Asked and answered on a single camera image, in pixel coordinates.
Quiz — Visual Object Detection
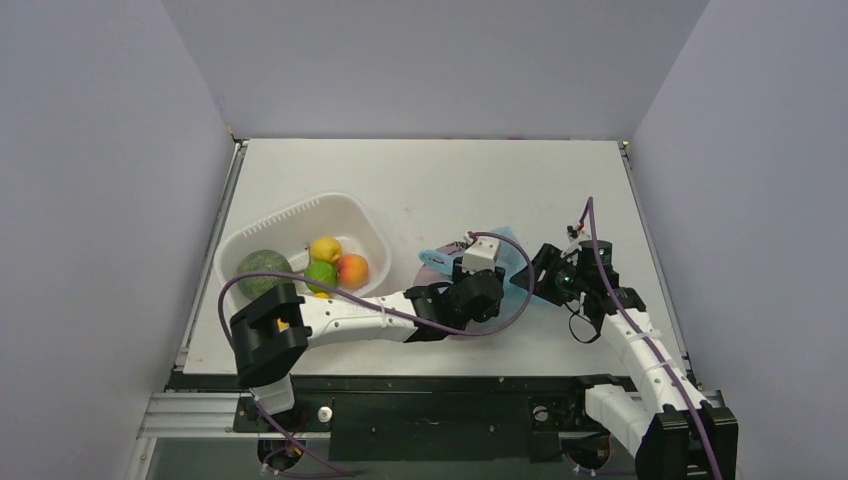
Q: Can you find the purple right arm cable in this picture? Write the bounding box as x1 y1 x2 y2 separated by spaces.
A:
577 196 725 480

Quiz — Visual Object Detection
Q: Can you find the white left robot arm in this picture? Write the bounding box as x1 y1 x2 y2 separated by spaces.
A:
229 267 504 430

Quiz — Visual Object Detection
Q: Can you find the left aluminium table rail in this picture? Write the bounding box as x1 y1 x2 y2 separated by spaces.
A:
171 139 250 372

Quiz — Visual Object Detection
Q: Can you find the orange fake peach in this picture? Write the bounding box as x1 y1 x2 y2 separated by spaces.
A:
336 254 369 290

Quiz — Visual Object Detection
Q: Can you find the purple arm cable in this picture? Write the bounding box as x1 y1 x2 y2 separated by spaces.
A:
217 231 535 478
577 196 725 480

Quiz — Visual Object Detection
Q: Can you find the aluminium table edge rail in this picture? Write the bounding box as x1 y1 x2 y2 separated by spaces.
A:
617 140 693 375

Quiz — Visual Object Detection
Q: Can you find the green fake melon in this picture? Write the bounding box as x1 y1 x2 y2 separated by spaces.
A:
236 248 295 300

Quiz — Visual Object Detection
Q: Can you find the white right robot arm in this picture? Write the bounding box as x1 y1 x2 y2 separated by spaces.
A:
510 240 739 479

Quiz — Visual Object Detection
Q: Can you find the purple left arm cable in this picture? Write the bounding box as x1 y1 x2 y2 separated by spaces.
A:
217 231 535 478

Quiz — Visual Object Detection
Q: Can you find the green fake lime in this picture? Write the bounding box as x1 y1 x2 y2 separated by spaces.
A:
303 261 338 288

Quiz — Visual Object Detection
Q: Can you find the white plastic basket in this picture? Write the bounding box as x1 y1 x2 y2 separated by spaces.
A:
213 192 393 296

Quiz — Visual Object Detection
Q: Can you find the light blue printed plastic bag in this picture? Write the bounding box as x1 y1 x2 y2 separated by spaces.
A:
413 239 526 312

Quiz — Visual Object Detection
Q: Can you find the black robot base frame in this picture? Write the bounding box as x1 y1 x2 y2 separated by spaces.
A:
167 372 672 477

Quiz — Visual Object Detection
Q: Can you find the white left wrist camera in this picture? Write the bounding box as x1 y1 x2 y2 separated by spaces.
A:
460 237 500 274

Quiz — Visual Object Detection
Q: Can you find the yellow fake lemon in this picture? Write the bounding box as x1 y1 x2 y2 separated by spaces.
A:
309 236 344 265

